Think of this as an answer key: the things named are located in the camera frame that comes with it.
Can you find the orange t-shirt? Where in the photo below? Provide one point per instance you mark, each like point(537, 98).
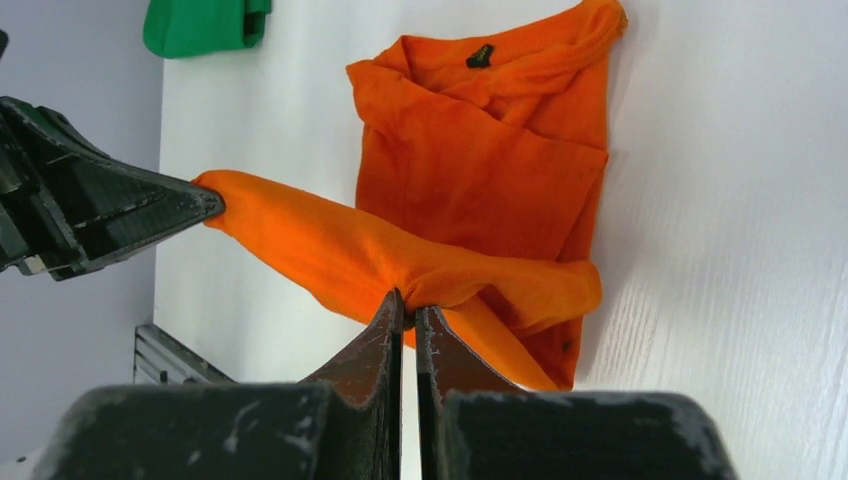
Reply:
point(481, 173)

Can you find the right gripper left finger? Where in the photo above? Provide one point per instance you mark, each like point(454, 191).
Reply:
point(360, 425)

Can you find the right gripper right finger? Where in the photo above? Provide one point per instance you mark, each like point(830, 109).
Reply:
point(449, 375)

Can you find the aluminium frame rail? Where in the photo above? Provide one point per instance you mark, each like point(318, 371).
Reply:
point(160, 359)

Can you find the folded green t-shirt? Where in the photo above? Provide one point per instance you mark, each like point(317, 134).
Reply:
point(179, 29)

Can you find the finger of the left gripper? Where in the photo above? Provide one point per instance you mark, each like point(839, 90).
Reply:
point(69, 209)

